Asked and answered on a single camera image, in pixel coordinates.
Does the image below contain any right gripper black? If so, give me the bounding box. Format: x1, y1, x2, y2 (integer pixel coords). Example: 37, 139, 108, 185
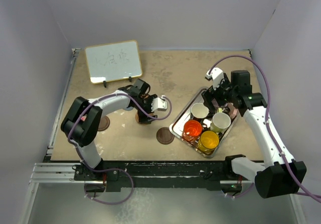
202, 74, 238, 112

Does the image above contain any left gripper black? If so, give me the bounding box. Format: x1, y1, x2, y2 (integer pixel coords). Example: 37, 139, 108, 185
132, 95, 157, 124

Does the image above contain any light wooden coaster bottom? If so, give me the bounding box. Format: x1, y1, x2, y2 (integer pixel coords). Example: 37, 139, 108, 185
135, 112, 140, 124

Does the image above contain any dark mug white interior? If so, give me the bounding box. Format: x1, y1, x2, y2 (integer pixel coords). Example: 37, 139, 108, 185
190, 103, 209, 120

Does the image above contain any dark wooden coaster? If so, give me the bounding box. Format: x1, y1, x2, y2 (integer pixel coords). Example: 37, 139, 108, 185
98, 116, 110, 132
156, 127, 174, 145

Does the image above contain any pink mug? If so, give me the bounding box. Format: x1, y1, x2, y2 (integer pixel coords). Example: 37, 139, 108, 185
227, 103, 238, 119

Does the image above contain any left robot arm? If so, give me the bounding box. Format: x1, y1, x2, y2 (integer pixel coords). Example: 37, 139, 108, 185
61, 79, 168, 180

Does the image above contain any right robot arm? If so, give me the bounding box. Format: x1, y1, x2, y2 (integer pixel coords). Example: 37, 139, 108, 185
202, 67, 306, 198

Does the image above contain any orange glass cup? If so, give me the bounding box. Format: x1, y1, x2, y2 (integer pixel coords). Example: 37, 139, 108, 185
182, 120, 203, 143

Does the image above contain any yellow glass cup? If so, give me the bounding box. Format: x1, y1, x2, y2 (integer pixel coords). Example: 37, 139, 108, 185
197, 131, 219, 154

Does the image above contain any pale yellow mug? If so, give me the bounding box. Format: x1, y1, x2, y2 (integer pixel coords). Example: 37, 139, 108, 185
210, 113, 231, 133

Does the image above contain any white board with stand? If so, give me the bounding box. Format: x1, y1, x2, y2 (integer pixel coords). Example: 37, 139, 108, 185
84, 40, 142, 84

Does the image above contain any steel tray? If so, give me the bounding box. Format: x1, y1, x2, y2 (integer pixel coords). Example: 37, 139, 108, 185
169, 86, 240, 159

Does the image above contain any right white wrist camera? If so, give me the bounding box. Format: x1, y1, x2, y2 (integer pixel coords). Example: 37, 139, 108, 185
205, 67, 224, 90

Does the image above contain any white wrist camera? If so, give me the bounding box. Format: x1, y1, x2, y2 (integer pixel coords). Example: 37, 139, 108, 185
205, 67, 224, 90
151, 97, 168, 112

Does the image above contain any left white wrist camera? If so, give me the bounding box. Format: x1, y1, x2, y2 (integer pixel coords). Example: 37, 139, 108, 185
151, 97, 168, 112

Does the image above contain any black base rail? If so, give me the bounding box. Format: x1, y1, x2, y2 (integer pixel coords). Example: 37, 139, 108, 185
72, 161, 248, 192

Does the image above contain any aluminium frame rail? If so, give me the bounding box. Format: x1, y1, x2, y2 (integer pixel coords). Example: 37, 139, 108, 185
30, 163, 75, 183

